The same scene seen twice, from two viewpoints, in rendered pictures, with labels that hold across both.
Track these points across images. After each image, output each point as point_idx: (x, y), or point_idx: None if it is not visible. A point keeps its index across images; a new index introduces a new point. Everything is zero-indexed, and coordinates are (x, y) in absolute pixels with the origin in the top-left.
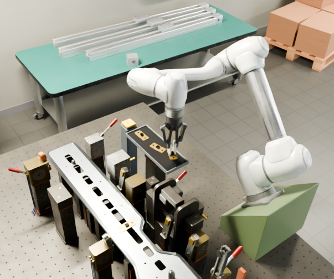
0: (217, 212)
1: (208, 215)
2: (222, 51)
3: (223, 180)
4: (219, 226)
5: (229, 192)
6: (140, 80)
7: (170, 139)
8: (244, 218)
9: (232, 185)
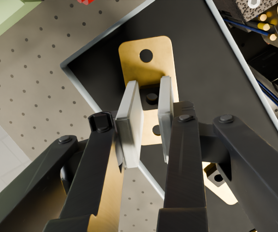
0: (45, 47)
1: (65, 39)
2: None
3: (32, 137)
4: (40, 1)
5: (20, 103)
6: None
7: (171, 147)
8: None
9: (12, 121)
